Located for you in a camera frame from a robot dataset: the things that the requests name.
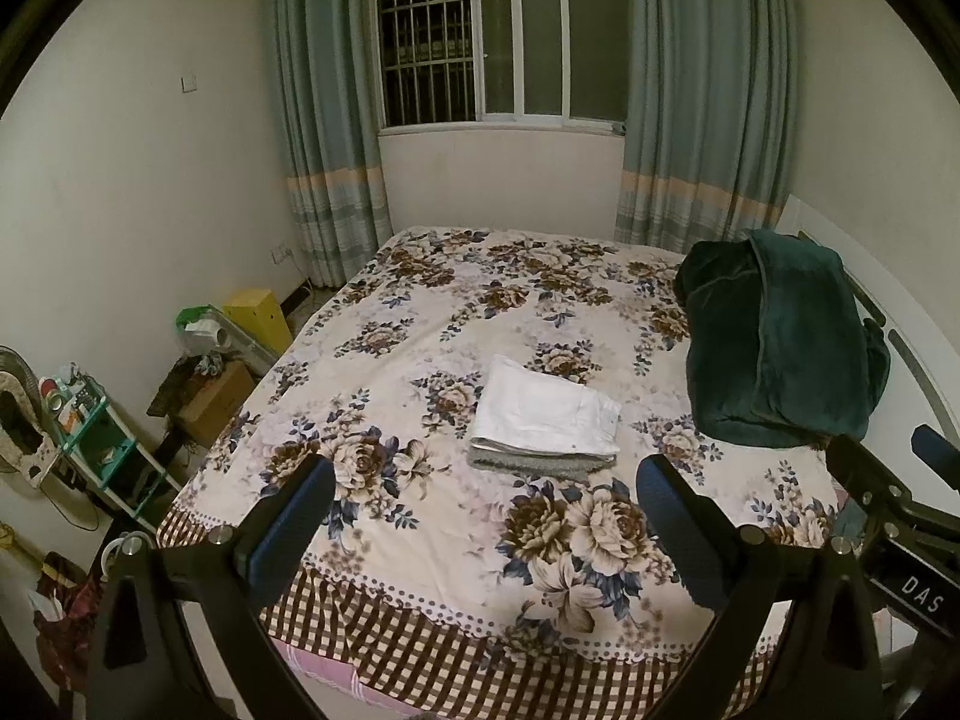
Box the white pants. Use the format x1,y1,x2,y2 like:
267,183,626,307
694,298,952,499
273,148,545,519
469,355,622,458

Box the pink mattress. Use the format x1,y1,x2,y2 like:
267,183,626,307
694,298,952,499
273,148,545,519
272,639,427,718

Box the cardboard box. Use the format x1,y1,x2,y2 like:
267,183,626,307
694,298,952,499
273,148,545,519
176,361,256,449

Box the grey folded garment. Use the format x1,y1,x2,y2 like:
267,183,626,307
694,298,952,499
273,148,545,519
467,445,617,483

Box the dark green blanket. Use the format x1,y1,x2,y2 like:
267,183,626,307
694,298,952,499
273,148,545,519
674,229,890,449

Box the red bag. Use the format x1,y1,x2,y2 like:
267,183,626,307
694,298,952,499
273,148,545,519
32,551,104,694

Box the teal storage shelf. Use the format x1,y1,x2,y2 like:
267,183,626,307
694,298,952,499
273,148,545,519
43,364,182,533

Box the white green plastic bag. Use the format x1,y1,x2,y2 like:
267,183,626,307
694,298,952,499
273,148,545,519
174,305,239,356

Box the yellow box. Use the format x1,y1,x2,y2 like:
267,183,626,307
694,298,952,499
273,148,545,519
223,288,293,355

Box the right teal curtain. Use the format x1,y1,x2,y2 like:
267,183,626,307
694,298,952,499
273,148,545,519
615,0,799,252

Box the teal curtain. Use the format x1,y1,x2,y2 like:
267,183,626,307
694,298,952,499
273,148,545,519
263,0,392,288
615,0,799,252

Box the barred window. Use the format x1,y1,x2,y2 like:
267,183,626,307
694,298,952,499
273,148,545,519
374,0,631,133

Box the left teal curtain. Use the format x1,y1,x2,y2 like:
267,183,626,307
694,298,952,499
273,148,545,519
263,0,392,288

